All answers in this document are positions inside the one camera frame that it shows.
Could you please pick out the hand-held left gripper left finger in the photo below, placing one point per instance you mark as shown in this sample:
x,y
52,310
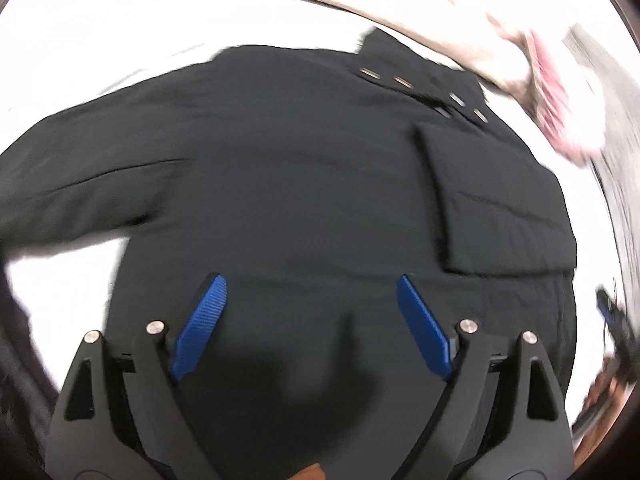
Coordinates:
x,y
200,325

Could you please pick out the dark quilted jacket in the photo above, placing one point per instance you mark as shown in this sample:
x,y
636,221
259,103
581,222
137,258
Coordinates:
x,y
20,385

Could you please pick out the black coat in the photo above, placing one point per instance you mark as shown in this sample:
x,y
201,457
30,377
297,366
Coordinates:
x,y
300,185

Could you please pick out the beige and pink duvet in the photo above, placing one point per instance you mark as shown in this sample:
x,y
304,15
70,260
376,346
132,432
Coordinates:
x,y
450,10

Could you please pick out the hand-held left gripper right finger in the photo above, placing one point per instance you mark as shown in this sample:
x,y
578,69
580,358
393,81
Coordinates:
x,y
425,325

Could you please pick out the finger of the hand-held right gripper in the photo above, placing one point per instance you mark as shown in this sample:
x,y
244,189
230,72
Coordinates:
x,y
607,310

